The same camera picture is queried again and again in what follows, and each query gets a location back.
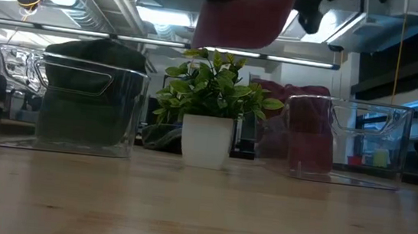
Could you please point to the maroon cap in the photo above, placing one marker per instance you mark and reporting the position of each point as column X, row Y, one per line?
column 310, row 142
column 241, row 20

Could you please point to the long ceiling light bar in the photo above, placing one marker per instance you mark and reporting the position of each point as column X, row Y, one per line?
column 143, row 40

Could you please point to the green plant in white pot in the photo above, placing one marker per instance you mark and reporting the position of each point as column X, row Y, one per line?
column 210, row 105

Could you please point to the dark screen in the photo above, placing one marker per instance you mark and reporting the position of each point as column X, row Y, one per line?
column 247, row 136

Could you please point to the clear plastic bin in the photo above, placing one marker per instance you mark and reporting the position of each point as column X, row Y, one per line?
column 13, row 113
column 367, row 147

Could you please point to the red container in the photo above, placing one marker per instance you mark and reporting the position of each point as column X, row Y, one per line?
column 354, row 160

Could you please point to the green cup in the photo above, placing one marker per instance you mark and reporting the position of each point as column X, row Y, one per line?
column 380, row 158

